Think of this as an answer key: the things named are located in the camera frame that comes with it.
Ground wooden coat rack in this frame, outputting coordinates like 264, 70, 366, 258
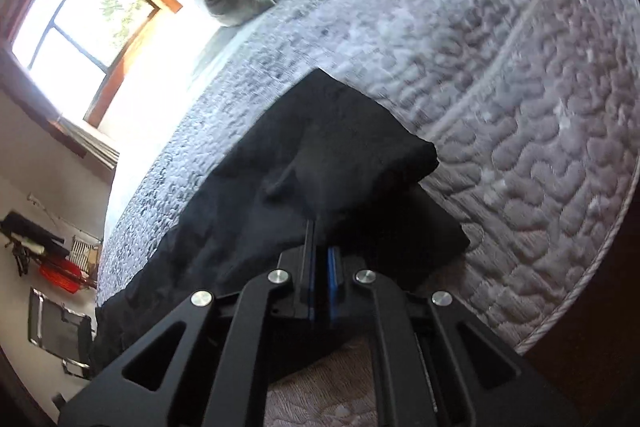
1, 232, 96, 289

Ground black garment on rack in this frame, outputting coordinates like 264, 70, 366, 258
1, 211, 70, 258

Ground red bag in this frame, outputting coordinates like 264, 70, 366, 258
39, 257, 85, 294

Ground black mesh chair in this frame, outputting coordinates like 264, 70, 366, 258
27, 287, 93, 381

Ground wooden framed side window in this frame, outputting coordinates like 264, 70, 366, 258
1, 0, 182, 128

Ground grey quilted bedspread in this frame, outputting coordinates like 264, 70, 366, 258
96, 0, 639, 353

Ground white wire basket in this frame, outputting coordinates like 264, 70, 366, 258
68, 235, 102, 273

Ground striped grey curtain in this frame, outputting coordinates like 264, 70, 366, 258
55, 115, 119, 170

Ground black pants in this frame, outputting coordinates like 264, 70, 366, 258
90, 70, 470, 371

